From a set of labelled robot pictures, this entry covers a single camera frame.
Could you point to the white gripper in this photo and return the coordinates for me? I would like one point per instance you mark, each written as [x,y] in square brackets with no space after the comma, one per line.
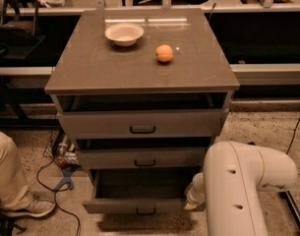
[193,194]

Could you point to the grey drawer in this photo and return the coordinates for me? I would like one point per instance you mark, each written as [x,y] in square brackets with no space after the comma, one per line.
[142,124]
[142,191]
[141,157]

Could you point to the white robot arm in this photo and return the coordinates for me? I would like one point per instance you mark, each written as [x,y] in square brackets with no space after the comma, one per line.
[233,175]

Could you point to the grey drawer cabinet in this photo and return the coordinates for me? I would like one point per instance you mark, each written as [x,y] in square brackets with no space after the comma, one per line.
[96,75]

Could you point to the black bar on floor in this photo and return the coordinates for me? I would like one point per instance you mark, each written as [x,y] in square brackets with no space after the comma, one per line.
[293,207]

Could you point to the blue clamp tool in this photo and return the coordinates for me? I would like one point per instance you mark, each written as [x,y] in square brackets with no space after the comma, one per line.
[66,182]

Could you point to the clutter beside cabinet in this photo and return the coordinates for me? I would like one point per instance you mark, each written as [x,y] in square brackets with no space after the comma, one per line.
[61,150]

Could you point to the orange fruit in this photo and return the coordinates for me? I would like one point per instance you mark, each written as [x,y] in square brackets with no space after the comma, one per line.
[164,53]

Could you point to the grey sneaker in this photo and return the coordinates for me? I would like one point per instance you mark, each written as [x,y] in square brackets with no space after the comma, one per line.
[39,207]

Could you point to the white bowl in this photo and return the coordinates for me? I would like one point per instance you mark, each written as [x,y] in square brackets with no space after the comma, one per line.
[124,34]

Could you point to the person leg beige trousers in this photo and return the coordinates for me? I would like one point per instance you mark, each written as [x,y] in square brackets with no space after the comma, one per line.
[15,192]

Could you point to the office chair base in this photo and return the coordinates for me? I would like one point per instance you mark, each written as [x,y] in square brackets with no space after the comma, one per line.
[8,224]

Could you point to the black chair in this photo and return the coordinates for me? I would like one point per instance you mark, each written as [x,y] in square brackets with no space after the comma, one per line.
[19,38]

